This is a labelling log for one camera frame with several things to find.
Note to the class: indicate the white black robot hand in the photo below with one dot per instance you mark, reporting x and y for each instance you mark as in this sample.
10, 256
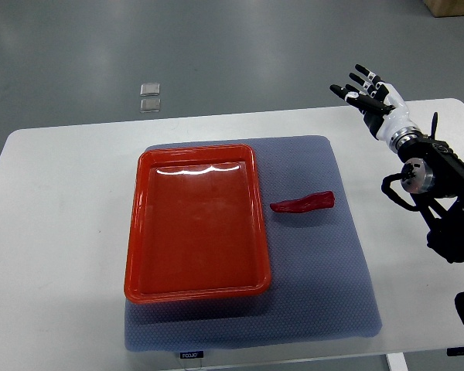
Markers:
384, 111

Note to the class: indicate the black table controller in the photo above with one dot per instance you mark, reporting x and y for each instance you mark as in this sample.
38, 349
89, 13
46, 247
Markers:
456, 351

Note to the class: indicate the white table leg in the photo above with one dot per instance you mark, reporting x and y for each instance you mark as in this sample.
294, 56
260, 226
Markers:
396, 362

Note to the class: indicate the blue-grey mesh mat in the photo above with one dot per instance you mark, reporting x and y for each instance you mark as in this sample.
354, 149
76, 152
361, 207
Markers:
321, 287

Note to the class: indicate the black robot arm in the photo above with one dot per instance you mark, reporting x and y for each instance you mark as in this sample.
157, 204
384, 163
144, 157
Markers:
431, 182

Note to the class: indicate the cardboard box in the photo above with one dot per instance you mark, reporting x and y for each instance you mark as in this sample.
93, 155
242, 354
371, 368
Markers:
445, 8

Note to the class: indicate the upper floor metal plate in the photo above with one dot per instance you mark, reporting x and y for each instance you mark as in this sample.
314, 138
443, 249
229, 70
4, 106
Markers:
150, 89

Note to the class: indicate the black table label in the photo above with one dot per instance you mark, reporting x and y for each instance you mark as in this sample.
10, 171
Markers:
191, 355

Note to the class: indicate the red plastic tray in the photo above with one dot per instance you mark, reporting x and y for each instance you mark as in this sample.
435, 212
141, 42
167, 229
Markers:
197, 227

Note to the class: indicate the red pepper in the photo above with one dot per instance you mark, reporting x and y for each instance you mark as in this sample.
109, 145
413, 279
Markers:
309, 203

